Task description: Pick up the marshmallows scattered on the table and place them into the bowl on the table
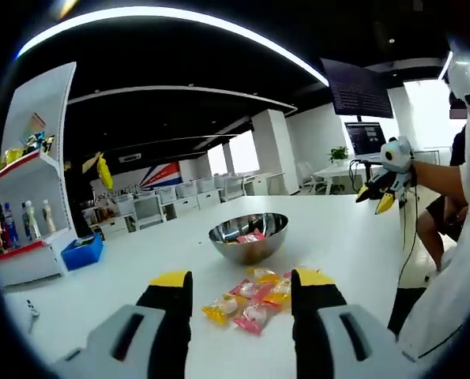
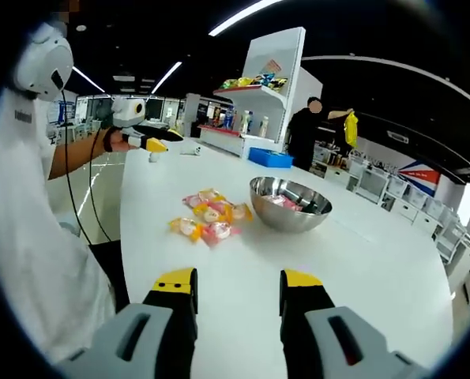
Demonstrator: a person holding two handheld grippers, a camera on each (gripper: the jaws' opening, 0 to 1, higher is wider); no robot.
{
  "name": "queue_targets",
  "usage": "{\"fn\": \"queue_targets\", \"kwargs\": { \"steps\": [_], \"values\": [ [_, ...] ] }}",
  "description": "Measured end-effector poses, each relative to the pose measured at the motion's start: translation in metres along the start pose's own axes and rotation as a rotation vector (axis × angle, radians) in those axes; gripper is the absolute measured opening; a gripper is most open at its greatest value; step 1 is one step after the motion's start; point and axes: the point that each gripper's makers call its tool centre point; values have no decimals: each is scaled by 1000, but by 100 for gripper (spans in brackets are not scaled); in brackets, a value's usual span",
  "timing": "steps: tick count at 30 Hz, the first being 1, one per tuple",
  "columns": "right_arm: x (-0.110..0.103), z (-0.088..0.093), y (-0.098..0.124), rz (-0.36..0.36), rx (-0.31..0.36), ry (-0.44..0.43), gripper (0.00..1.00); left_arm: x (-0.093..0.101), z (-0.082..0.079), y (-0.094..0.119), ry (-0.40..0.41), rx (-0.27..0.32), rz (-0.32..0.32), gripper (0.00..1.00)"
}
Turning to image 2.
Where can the steel bowl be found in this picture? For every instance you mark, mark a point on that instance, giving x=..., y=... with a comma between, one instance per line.
x=286, y=221

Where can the person in white shirt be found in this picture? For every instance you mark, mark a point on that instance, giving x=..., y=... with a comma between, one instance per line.
x=29, y=237

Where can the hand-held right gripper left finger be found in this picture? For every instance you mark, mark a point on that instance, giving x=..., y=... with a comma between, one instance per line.
x=167, y=323

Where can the person's black trousers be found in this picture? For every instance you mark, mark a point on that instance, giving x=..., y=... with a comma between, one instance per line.
x=110, y=272

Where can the person's left hand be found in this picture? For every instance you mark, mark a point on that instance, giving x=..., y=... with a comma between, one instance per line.
x=118, y=141

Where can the red and blue wall banner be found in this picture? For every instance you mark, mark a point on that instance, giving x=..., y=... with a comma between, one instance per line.
x=420, y=177

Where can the white chest device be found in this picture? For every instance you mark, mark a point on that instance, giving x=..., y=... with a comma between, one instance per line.
x=41, y=67

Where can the yellow plastic bag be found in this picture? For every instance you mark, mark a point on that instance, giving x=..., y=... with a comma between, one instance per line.
x=351, y=130

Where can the blue plastic tray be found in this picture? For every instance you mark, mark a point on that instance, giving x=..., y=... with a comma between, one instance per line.
x=270, y=158

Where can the curved ceiling light strip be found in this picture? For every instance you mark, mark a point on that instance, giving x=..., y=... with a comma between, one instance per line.
x=215, y=31

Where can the row of white storage bins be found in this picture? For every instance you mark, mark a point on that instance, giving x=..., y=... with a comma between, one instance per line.
x=414, y=195

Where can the pile of snack bags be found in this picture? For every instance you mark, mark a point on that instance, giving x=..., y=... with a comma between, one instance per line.
x=254, y=82

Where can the white handheld controller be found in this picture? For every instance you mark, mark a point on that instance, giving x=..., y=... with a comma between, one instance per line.
x=191, y=150

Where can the pile of marshmallow packets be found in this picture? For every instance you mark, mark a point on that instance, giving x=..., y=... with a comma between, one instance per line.
x=215, y=221

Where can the white oval device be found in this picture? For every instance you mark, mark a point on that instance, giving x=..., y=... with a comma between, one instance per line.
x=153, y=158

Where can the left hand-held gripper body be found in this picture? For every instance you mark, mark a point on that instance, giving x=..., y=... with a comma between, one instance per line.
x=126, y=112

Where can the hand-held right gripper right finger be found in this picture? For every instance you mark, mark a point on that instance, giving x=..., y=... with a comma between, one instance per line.
x=301, y=316

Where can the row of drink bottles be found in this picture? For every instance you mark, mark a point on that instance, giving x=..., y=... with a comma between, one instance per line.
x=244, y=123

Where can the ceiling air conditioner vent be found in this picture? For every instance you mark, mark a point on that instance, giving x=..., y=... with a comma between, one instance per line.
x=398, y=137

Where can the heap of bagged marshmallows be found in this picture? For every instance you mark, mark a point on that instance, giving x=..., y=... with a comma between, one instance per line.
x=282, y=201

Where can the white display shelf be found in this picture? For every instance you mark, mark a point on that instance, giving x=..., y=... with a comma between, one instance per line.
x=274, y=43

